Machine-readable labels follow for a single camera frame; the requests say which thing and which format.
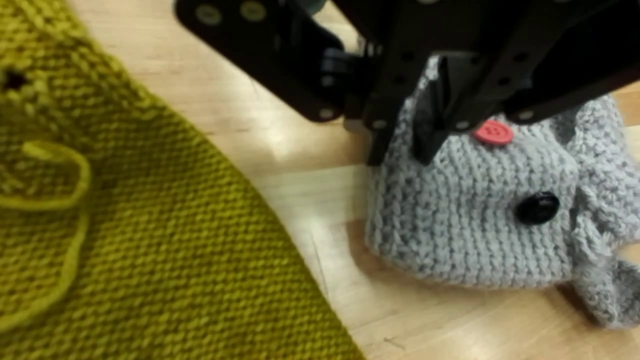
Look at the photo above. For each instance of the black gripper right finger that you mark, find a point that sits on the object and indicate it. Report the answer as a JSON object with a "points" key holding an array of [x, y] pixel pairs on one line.
{"points": [[533, 52]]}

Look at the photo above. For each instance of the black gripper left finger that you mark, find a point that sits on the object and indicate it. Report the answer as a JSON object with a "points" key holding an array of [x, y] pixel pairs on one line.
{"points": [[280, 60]]}

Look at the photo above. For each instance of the grey knitted cloth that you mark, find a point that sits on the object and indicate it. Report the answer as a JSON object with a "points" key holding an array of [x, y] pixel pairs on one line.
{"points": [[481, 221]]}

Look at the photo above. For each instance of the yellow-green knitted cloth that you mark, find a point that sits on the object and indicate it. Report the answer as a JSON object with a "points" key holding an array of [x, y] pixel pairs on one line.
{"points": [[133, 233]]}

